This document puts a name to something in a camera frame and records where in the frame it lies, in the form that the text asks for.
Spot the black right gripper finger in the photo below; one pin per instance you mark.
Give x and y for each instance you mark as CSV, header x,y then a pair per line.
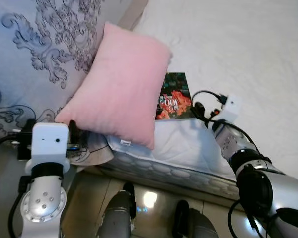
x,y
204,113
196,110

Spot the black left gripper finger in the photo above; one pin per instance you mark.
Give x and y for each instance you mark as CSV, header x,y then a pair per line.
x,y
30,124
74,133

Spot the dark book with red cover art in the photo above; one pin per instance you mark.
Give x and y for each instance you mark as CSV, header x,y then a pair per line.
x,y
176,99

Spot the pink pillow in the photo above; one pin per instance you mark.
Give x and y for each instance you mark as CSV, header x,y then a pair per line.
x,y
119,84

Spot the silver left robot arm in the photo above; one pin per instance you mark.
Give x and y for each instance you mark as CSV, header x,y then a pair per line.
x,y
42,203

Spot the white quilted mattress pad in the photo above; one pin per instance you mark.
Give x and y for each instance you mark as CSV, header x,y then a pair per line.
x,y
248,59

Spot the silver robot left leg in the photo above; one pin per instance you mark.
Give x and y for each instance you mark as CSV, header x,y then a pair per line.
x,y
114,218

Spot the silver robot leg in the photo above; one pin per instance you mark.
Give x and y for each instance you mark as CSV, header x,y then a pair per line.
x,y
198,225
114,218

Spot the silver robot right leg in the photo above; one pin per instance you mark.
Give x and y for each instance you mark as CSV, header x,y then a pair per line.
x,y
198,225

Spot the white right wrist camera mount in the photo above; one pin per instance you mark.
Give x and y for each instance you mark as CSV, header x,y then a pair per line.
x,y
232,108

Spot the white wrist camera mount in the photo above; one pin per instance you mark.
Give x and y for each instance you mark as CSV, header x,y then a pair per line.
x,y
232,108
49,144

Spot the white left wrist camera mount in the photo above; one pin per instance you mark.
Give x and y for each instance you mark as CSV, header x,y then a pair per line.
x,y
49,144

